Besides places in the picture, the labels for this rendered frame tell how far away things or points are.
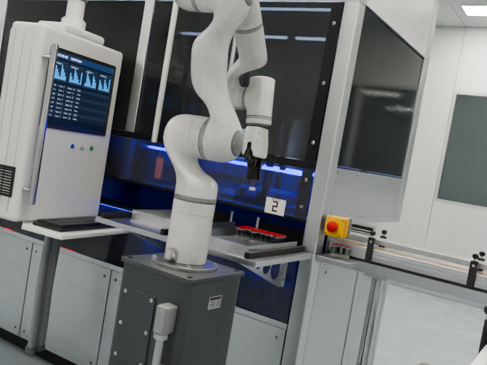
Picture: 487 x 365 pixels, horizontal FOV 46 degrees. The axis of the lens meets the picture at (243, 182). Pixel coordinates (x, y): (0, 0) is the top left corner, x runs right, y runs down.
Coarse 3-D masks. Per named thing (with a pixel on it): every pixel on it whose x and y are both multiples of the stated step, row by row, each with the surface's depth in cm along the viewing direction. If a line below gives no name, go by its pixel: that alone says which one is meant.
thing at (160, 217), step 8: (136, 216) 220; (144, 216) 218; (152, 216) 216; (160, 216) 235; (168, 216) 240; (152, 224) 216; (160, 224) 214; (168, 224) 212; (216, 224) 225; (224, 224) 230; (232, 224) 235
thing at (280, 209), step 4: (268, 200) 220; (272, 200) 219; (276, 200) 218; (280, 200) 217; (268, 204) 220; (272, 204) 219; (276, 204) 218; (280, 204) 217; (284, 204) 216; (268, 208) 220; (276, 208) 218; (280, 208) 217; (284, 208) 216; (268, 212) 220; (272, 212) 219; (276, 212) 218; (280, 212) 217
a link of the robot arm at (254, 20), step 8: (176, 0) 154; (184, 0) 152; (192, 0) 151; (256, 0) 165; (184, 8) 155; (192, 8) 153; (256, 8) 166; (248, 16) 166; (256, 16) 167; (248, 24) 168; (256, 24) 169
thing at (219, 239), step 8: (216, 232) 210; (224, 232) 215; (232, 232) 219; (216, 240) 187; (224, 240) 185; (232, 240) 207; (240, 240) 210; (224, 248) 185; (232, 248) 183; (240, 248) 182; (248, 248) 180; (256, 248) 184; (264, 248) 189; (272, 248) 194
